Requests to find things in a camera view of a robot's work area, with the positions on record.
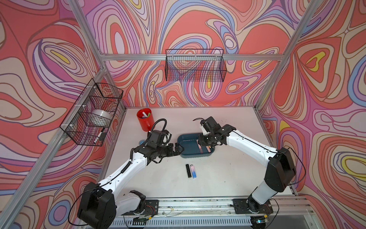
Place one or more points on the red plastic cup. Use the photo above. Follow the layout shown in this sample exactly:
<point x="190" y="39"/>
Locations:
<point x="145" y="119"/>

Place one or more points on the black marker in basket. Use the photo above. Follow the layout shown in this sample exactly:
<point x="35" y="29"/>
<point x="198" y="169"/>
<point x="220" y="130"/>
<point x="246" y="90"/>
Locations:
<point x="99" y="135"/>

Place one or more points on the black wire basket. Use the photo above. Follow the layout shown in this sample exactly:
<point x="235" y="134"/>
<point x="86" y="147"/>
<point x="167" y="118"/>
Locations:
<point x="195" y="65"/>
<point x="88" y="122"/>

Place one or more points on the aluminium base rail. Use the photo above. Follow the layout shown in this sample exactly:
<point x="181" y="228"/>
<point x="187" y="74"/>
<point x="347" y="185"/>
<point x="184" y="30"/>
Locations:
<point x="211" y="212"/>

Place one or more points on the black wire basket back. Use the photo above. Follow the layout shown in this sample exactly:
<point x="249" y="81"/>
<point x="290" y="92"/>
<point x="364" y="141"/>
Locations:
<point x="195" y="65"/>

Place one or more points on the black wire basket left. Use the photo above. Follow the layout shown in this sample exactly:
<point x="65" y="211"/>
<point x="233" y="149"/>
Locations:
<point x="88" y="122"/>

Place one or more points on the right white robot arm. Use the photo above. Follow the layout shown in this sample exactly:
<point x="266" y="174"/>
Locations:
<point x="279" y="164"/>

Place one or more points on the teal plastic storage box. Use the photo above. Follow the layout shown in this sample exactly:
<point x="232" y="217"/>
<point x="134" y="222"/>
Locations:
<point x="190" y="142"/>

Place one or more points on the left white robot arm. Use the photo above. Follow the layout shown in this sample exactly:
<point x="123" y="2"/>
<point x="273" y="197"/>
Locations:
<point x="100" y="202"/>

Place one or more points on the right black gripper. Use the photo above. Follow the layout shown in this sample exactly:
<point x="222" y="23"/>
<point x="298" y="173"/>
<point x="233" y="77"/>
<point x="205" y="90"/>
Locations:
<point x="201" y="141"/>

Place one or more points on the pink blue gradient lipstick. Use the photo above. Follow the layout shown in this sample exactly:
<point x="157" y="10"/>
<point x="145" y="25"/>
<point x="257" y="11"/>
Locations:
<point x="193" y="171"/>

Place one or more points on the black lipstick tube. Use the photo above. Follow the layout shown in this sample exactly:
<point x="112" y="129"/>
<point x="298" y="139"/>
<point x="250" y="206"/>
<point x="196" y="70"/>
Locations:
<point x="188" y="169"/>

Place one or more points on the white tape roll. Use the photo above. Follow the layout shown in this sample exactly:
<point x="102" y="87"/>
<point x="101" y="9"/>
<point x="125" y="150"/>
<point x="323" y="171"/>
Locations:
<point x="100" y="118"/>

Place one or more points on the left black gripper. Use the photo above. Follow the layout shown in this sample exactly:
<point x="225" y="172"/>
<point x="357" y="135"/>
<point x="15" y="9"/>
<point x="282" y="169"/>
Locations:
<point x="171" y="152"/>

